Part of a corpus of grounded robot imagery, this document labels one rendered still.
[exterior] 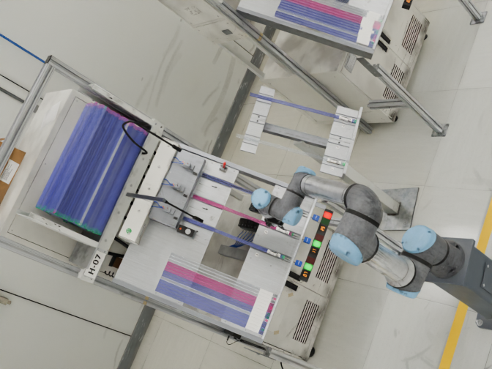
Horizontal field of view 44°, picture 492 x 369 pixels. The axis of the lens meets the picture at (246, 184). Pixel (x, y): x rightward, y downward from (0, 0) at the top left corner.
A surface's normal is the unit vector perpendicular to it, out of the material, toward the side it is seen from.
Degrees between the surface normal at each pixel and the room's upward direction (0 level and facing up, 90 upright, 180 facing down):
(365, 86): 90
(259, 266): 46
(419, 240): 8
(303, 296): 90
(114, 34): 90
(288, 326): 90
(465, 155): 0
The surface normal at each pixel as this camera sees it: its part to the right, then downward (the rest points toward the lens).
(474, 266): 0.65, 0.00
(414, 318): -0.69, -0.43
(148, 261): -0.04, -0.25
